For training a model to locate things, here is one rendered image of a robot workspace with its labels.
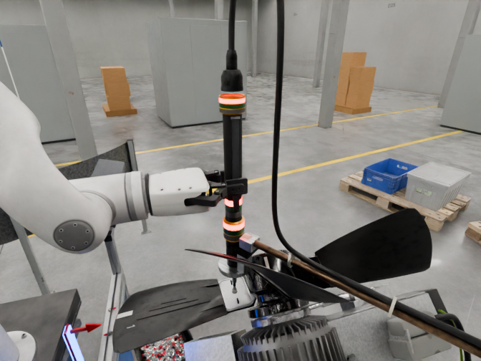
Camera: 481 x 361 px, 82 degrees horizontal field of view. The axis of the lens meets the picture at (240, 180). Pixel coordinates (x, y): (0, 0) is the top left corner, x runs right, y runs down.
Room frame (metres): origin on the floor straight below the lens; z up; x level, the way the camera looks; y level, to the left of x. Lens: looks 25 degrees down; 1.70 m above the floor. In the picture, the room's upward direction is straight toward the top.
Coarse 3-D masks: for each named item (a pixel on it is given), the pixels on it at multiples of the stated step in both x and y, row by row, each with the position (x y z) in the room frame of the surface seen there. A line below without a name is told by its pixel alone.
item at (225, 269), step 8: (248, 232) 0.47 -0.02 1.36; (240, 240) 0.44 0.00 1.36; (248, 240) 0.44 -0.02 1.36; (240, 248) 0.44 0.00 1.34; (248, 248) 0.43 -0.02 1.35; (256, 248) 0.45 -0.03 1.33; (240, 256) 0.44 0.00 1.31; (248, 256) 0.43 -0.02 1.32; (224, 264) 0.47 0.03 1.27; (240, 264) 0.44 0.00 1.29; (224, 272) 0.45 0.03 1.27; (232, 272) 0.44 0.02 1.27; (240, 272) 0.44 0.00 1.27
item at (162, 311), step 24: (168, 288) 0.50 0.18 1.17; (192, 288) 0.49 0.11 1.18; (216, 288) 0.48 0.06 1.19; (120, 312) 0.43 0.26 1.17; (144, 312) 0.42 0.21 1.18; (168, 312) 0.41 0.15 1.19; (192, 312) 0.41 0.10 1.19; (216, 312) 0.41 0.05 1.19; (120, 336) 0.35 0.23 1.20; (144, 336) 0.35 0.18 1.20; (168, 336) 0.36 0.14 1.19
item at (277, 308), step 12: (288, 252) 0.54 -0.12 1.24; (264, 264) 0.49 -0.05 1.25; (276, 264) 0.49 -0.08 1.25; (252, 276) 0.49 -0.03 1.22; (252, 288) 0.47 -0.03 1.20; (264, 288) 0.46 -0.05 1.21; (264, 300) 0.45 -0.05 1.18; (276, 300) 0.44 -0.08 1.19; (288, 300) 0.43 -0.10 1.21; (300, 300) 0.44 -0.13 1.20; (252, 312) 0.43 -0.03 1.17; (264, 312) 0.42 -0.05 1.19; (276, 312) 0.41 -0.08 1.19
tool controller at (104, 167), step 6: (102, 162) 1.12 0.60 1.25; (108, 162) 1.14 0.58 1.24; (114, 162) 1.15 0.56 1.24; (120, 162) 1.17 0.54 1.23; (96, 168) 1.04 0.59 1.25; (102, 168) 1.06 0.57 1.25; (108, 168) 1.07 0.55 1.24; (114, 168) 1.08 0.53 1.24; (120, 168) 1.10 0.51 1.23; (96, 174) 0.99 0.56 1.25; (102, 174) 1.00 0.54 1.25; (108, 174) 1.01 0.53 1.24; (114, 174) 1.03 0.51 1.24
